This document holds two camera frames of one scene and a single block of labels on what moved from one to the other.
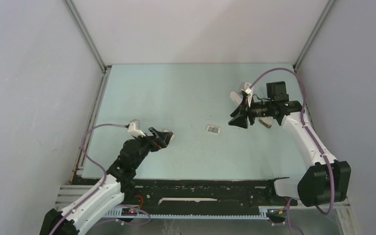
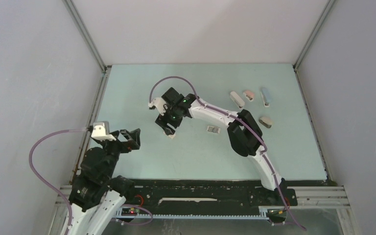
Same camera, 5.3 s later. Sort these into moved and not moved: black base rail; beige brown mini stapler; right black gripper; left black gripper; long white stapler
Moved: left black gripper; right black gripper
Not moved: long white stapler; beige brown mini stapler; black base rail
